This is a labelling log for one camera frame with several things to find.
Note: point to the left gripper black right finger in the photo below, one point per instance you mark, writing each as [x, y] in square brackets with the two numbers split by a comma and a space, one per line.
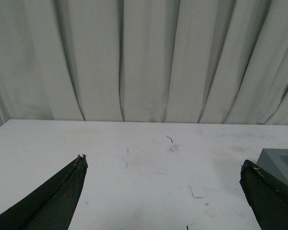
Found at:
[266, 195]

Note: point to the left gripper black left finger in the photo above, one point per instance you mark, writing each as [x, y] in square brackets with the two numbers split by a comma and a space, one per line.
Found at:
[52, 205]

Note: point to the gray square base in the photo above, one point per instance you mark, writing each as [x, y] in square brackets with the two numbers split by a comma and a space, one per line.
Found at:
[275, 162]

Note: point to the white pleated curtain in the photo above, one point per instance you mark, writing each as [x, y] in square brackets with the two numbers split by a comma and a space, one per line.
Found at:
[178, 61]

